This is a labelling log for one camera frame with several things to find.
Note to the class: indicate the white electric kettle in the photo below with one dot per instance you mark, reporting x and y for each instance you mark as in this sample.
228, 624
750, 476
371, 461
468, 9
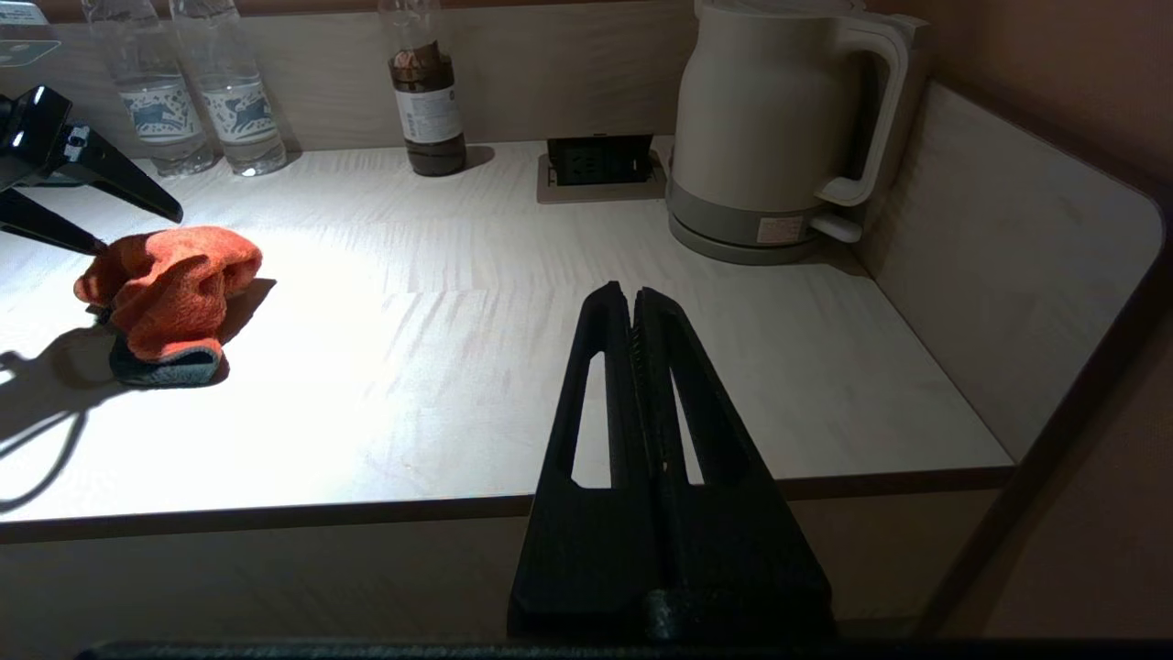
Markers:
770, 110

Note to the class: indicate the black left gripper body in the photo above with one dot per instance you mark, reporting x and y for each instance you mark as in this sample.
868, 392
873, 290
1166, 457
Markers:
32, 137

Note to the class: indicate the small dark drink bottle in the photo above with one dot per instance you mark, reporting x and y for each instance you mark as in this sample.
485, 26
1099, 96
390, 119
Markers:
429, 110

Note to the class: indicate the recessed black socket box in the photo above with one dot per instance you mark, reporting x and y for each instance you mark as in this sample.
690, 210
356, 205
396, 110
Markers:
600, 165

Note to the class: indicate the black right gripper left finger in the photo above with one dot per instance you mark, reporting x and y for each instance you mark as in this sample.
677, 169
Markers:
586, 550

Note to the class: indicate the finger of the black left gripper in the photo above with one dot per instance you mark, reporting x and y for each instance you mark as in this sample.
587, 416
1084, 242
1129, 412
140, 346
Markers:
119, 174
46, 220

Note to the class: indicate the grey kettle base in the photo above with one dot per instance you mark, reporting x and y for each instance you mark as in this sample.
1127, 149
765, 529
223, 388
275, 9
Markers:
733, 238

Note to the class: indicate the clear water bottle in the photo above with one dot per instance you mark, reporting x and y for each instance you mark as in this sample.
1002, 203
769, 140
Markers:
238, 110
160, 110

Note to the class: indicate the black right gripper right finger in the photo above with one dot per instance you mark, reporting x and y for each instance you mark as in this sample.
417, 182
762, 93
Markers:
742, 559

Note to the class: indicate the orange microfibre cloth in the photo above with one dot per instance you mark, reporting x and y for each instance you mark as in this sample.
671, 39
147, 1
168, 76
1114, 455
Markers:
174, 284

